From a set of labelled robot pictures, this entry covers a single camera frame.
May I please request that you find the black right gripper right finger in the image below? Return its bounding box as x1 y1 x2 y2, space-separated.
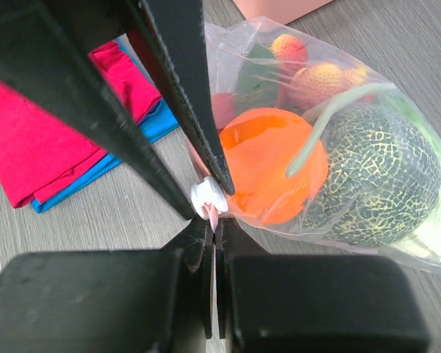
215 218 431 352

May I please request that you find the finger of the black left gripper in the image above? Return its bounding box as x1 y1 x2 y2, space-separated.
138 1 234 195
0 1 194 220

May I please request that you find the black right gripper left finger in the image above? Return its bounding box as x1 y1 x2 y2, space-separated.
0 218 213 352

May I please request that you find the orange fake orange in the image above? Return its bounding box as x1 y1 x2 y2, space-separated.
220 107 328 226

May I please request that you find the clear zip top bag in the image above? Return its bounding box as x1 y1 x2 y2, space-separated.
190 17 441 272

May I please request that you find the green netted fake melon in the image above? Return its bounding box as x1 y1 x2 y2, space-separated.
300 103 441 247

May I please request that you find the green fake lettuce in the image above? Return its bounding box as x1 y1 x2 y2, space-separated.
388 90 441 263

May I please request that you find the blue folded cloth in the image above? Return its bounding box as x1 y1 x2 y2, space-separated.
31 37 178 213

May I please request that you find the red folded cloth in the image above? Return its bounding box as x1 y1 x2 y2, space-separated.
0 40 162 208

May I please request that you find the red yellow lychee bunch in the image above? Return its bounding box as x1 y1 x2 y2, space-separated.
212 34 369 131

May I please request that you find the pink compartment tray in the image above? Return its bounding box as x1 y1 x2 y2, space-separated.
233 0 333 24

